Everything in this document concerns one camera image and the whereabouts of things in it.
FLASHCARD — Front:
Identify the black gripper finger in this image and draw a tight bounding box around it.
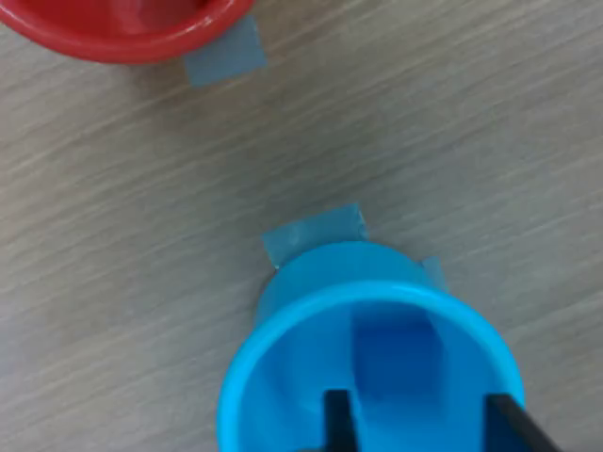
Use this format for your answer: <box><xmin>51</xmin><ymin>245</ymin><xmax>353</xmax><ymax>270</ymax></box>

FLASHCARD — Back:
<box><xmin>323</xmin><ymin>389</ymin><xmax>359</xmax><ymax>452</ymax></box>
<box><xmin>488</xmin><ymin>394</ymin><xmax>566</xmax><ymax>452</ymax></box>

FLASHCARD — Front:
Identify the blue cube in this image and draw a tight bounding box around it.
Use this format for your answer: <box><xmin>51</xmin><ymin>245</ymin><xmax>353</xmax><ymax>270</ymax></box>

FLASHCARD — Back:
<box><xmin>349</xmin><ymin>313</ymin><xmax>494</xmax><ymax>452</ymax></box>

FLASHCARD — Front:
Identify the blue plastic cup bin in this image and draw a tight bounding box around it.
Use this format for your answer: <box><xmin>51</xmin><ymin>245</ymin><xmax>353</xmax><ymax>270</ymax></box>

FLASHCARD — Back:
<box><xmin>216</xmin><ymin>242</ymin><xmax>527</xmax><ymax>452</ymax></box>

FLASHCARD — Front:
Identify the red plastic cup bin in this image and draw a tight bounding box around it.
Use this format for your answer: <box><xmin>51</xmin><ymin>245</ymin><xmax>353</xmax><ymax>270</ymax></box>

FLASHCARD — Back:
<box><xmin>0</xmin><ymin>0</ymin><xmax>258</xmax><ymax>65</ymax></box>

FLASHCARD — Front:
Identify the blue tape piece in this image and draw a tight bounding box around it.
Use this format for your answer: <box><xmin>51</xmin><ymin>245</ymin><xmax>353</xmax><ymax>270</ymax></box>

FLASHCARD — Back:
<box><xmin>261</xmin><ymin>202</ymin><xmax>369</xmax><ymax>269</ymax></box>
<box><xmin>182</xmin><ymin>14</ymin><xmax>269</xmax><ymax>89</ymax></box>
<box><xmin>420</xmin><ymin>256</ymin><xmax>448</xmax><ymax>291</ymax></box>

